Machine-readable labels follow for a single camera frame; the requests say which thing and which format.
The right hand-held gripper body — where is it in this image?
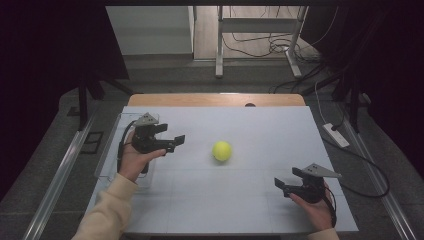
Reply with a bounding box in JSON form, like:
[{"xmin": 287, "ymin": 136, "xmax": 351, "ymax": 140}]
[{"xmin": 282, "ymin": 162, "xmax": 343, "ymax": 205}]

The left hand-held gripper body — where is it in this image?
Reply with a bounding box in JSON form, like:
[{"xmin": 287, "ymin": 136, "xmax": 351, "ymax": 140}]
[{"xmin": 130, "ymin": 112, "xmax": 177, "ymax": 155}]

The clear plastic container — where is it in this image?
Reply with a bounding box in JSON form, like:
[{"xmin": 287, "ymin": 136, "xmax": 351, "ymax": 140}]
[{"xmin": 93, "ymin": 112, "xmax": 161, "ymax": 190}]

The yellow tennis ball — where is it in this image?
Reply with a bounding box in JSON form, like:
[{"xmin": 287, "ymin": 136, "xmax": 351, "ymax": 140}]
[{"xmin": 211, "ymin": 140, "xmax": 234, "ymax": 163}]

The person's right hand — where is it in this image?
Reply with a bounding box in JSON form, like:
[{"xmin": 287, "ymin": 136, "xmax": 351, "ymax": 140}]
[{"xmin": 288, "ymin": 181, "xmax": 336, "ymax": 233}]

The person's left hand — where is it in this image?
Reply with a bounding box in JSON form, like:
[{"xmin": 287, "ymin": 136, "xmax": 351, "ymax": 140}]
[{"xmin": 117, "ymin": 129, "xmax": 167, "ymax": 184}]

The wooden table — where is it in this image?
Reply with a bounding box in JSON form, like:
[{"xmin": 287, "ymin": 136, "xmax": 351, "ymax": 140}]
[{"xmin": 127, "ymin": 93, "xmax": 307, "ymax": 108}]

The white board mat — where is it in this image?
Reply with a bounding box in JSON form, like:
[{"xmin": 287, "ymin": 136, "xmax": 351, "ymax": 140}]
[{"xmin": 84, "ymin": 105, "xmax": 360, "ymax": 235}]

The white power strip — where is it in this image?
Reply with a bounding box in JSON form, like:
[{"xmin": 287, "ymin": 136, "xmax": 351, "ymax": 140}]
[{"xmin": 321, "ymin": 122, "xmax": 351, "ymax": 149}]

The dark floor socket plate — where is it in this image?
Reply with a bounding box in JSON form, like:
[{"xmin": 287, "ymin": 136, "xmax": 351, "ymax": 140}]
[{"xmin": 79, "ymin": 131, "xmax": 105, "ymax": 155}]

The black metal stand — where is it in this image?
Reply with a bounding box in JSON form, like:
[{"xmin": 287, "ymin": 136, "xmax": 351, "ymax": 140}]
[
  {"xmin": 65, "ymin": 74, "xmax": 136, "ymax": 132},
  {"xmin": 299, "ymin": 64, "xmax": 369, "ymax": 134}
]

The white cabinet panel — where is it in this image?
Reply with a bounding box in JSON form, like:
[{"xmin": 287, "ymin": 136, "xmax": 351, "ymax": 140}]
[{"xmin": 105, "ymin": 5, "xmax": 196, "ymax": 56}]

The dark curtain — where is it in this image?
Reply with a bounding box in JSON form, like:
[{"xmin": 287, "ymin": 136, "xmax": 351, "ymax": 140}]
[
  {"xmin": 299, "ymin": 0, "xmax": 424, "ymax": 181},
  {"xmin": 0, "ymin": 0, "xmax": 132, "ymax": 198}
]

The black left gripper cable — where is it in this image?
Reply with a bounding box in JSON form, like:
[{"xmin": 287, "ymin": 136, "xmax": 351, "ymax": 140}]
[{"xmin": 116, "ymin": 120, "xmax": 138, "ymax": 174}]

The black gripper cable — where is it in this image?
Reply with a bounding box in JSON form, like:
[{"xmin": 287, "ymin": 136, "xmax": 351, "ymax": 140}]
[
  {"xmin": 116, "ymin": 120, "xmax": 138, "ymax": 174},
  {"xmin": 322, "ymin": 185, "xmax": 338, "ymax": 228}
]

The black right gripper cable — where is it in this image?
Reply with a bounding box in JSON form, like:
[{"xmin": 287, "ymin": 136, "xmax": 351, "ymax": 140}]
[{"xmin": 322, "ymin": 185, "xmax": 338, "ymax": 228}]

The black power cable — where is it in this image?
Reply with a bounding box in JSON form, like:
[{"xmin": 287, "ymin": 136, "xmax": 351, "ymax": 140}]
[{"xmin": 320, "ymin": 114, "xmax": 391, "ymax": 200}]

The metal floor rail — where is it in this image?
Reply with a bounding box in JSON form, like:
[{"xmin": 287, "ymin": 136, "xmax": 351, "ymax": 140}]
[
  {"xmin": 335, "ymin": 101, "xmax": 419, "ymax": 240},
  {"xmin": 21, "ymin": 109, "xmax": 98, "ymax": 240}
]

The white metal desk frame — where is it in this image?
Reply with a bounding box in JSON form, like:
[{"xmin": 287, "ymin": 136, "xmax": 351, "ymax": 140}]
[{"xmin": 214, "ymin": 5, "xmax": 310, "ymax": 80}]

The tangle of floor cables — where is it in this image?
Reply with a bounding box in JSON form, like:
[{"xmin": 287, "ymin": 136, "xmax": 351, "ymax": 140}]
[{"xmin": 221, "ymin": 5, "xmax": 339, "ymax": 95}]

